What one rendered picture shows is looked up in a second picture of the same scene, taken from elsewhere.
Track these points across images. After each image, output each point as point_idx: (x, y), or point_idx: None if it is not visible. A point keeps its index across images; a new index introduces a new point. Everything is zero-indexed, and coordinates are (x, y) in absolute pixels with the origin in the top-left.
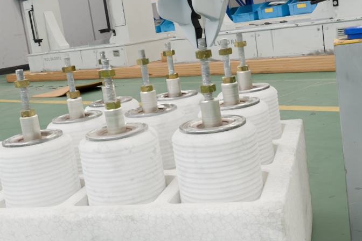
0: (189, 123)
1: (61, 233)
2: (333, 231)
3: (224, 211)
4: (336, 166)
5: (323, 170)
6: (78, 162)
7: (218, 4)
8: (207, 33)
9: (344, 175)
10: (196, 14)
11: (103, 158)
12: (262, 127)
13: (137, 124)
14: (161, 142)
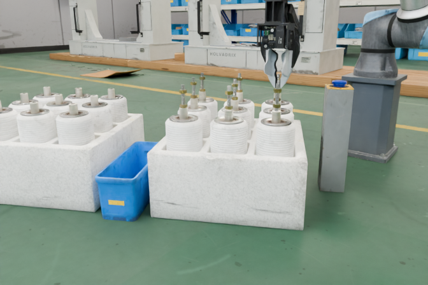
0: (265, 120)
1: (203, 164)
2: (308, 177)
3: (283, 160)
4: (305, 145)
5: None
6: None
7: (289, 70)
8: (281, 81)
9: (310, 151)
10: (276, 72)
11: (226, 132)
12: None
13: (236, 117)
14: None
